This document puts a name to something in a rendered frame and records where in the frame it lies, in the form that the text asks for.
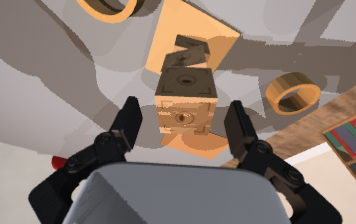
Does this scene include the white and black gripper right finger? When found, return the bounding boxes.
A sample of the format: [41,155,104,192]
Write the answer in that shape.
[224,100,343,224]

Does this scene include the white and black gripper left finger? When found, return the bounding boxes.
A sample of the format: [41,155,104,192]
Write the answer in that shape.
[28,96,143,224]

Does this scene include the orange ring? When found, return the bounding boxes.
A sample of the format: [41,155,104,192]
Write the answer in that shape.
[266,72,321,115]

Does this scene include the tan cardboard carton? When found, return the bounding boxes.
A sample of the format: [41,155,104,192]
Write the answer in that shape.
[173,34,211,63]
[154,66,218,136]
[160,45,207,73]

